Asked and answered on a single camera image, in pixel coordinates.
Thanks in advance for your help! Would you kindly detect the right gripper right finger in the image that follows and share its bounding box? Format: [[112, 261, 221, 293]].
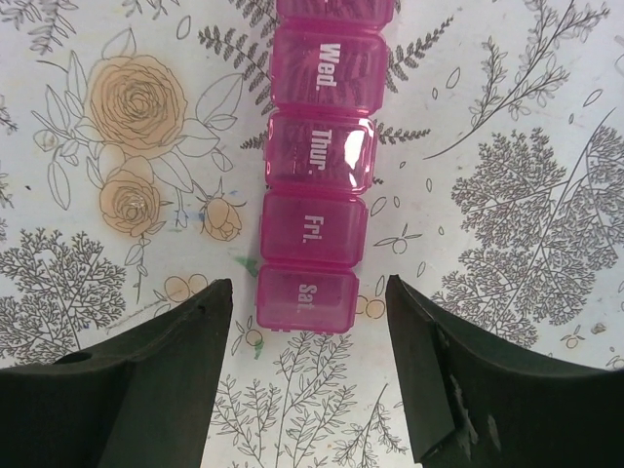
[[386, 276, 623, 467]]

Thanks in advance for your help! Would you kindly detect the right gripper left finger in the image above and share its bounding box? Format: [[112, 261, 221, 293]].
[[1, 279, 233, 467]]

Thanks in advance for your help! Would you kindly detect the pink weekly pill organizer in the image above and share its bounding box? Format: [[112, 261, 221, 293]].
[[255, 1, 393, 333]]

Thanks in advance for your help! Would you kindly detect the floral table mat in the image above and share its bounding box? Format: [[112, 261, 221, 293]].
[[1, 1, 623, 467]]

